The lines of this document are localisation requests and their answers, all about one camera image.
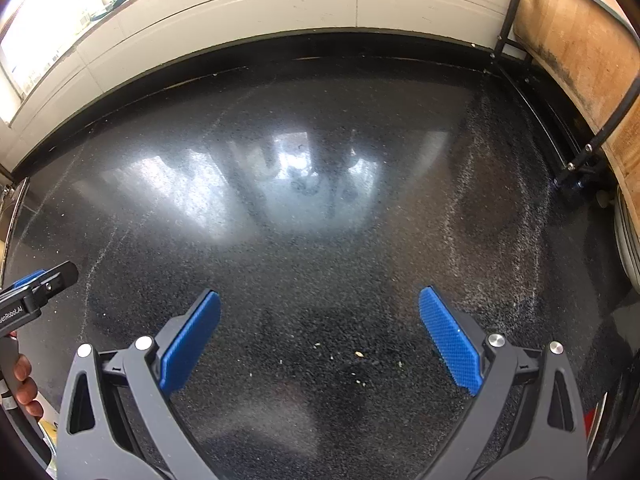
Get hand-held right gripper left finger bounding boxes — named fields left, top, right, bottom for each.
left=57, top=290, right=222, bottom=480

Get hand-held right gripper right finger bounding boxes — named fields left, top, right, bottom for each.
left=419, top=287, right=586, bottom=480

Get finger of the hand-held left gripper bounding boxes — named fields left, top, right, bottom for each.
left=14, top=269, right=48, bottom=291
left=30, top=261, right=79, bottom=306

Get person's left hand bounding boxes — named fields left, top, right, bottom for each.
left=12, top=352, right=45, bottom=418

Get stainless steel sink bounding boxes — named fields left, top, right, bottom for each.
left=0, top=177, right=32, bottom=261

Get scattered food crumbs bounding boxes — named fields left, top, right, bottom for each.
left=272, top=341, right=407, bottom=389

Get stack of white plates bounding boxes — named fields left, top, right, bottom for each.
left=614, top=185, right=640, bottom=288

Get wooden board with metal frame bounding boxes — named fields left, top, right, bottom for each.
left=492, top=0, right=640, bottom=196

